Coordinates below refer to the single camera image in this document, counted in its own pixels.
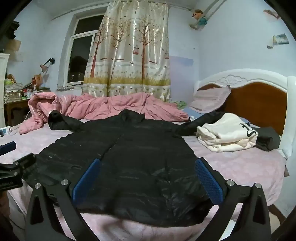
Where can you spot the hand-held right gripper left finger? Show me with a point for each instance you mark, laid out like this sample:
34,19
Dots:
86,178

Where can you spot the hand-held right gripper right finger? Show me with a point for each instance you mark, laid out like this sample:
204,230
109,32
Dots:
208,183

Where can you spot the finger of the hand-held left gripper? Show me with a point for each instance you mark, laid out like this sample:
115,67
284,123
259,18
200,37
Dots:
20,163
8,148

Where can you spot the black down jacket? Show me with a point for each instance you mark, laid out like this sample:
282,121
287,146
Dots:
138,150

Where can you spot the white power strip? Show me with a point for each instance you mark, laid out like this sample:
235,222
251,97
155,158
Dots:
5,131

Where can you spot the wooden desk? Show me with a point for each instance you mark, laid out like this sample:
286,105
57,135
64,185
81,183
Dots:
16,111

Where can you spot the cream sweatshirt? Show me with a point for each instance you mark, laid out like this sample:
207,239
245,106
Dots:
226,132

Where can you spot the white cabinet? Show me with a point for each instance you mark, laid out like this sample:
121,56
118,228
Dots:
3,88

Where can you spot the light blue cloth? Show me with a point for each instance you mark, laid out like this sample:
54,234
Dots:
193,113

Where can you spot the pink checked quilt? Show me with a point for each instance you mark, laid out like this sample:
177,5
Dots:
92,106

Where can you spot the dark grey folded garment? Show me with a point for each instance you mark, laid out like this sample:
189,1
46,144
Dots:
266,139

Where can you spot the orange paper bag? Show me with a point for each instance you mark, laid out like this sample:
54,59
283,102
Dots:
37,80

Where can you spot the small green cloth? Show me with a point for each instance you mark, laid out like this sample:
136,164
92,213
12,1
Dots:
180,104

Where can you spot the pink pillow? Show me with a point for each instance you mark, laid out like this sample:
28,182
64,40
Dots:
208,99

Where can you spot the white and wood headboard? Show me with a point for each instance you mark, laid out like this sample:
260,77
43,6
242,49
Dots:
254,102

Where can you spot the tree print curtain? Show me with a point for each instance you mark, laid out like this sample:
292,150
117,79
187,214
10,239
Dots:
129,58

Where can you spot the doll in blue dress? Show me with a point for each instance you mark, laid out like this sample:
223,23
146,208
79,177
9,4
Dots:
200,17

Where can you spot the wall lamp with pink shade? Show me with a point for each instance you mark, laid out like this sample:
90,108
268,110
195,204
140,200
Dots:
43,67

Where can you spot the white frame window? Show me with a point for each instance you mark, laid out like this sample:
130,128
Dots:
78,51

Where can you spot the hanging wall shelf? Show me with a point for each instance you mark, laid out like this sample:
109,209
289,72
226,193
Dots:
196,26

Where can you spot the small wall picture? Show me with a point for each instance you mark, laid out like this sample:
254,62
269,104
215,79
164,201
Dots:
281,39
271,14

